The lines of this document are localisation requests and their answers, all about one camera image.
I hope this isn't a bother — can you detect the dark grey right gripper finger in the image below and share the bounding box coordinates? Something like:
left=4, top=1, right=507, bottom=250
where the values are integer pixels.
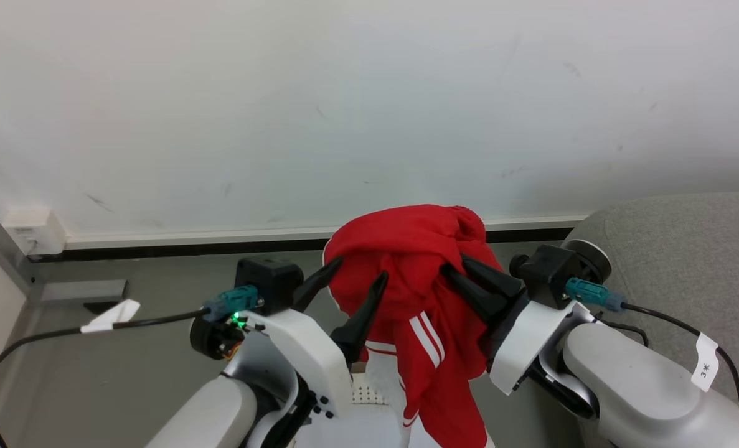
left=459, top=253, right=526, bottom=301
left=440, top=264, right=511, bottom=325

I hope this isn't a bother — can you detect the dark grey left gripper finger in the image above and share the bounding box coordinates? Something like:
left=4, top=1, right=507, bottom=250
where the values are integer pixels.
left=291, top=256, right=344, bottom=313
left=330, top=271, right=390, bottom=369

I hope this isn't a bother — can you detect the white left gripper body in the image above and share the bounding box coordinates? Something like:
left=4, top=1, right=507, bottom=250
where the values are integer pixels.
left=242, top=309, right=354, bottom=420

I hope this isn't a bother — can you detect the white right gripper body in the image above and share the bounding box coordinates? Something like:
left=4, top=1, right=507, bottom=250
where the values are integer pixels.
left=480, top=291, right=580, bottom=396

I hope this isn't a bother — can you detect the red garment with white stripes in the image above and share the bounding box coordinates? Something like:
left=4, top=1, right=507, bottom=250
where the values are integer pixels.
left=322, top=204, right=506, bottom=448

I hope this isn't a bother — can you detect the white perforated laundry basket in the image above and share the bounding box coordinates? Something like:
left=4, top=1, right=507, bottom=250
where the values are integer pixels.
left=293, top=357, right=496, bottom=448

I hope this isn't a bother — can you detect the white and black skirting board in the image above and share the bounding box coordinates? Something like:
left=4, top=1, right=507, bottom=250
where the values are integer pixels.
left=27, top=215, right=591, bottom=263

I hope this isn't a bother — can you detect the grey fabric sofa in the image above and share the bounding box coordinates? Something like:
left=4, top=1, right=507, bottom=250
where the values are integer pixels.
left=562, top=190, right=739, bottom=424

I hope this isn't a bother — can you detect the thin short black cable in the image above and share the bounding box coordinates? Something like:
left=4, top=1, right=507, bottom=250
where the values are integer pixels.
left=596, top=319, right=650, bottom=348

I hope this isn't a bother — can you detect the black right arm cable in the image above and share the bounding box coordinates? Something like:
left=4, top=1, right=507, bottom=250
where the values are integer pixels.
left=565, top=277, right=739, bottom=416

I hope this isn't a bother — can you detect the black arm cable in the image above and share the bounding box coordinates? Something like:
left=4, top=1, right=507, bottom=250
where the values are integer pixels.
left=565, top=277, right=739, bottom=416
left=0, top=285, right=264, bottom=448

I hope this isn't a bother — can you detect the white printed cable tag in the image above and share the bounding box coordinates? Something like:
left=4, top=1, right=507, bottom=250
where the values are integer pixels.
left=690, top=332, right=719, bottom=393

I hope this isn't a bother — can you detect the white blank cable tag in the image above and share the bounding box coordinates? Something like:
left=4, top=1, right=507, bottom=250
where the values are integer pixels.
left=80, top=299, right=141, bottom=334

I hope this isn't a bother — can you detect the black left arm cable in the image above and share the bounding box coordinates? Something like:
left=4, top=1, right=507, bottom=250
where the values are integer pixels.
left=0, top=285, right=264, bottom=448

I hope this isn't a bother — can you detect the white wall socket box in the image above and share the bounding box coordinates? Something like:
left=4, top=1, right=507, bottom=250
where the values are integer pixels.
left=2, top=205, right=68, bottom=257

